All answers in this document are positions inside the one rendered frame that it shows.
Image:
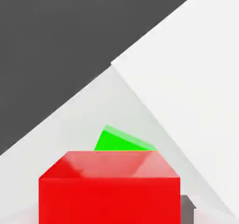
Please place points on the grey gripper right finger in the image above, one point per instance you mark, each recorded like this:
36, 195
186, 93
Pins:
187, 211

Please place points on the small green cube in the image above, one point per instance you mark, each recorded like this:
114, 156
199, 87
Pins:
113, 142

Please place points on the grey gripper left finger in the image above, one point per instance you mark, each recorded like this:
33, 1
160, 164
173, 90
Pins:
31, 217

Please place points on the small red cube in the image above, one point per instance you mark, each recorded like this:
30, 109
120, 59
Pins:
109, 199

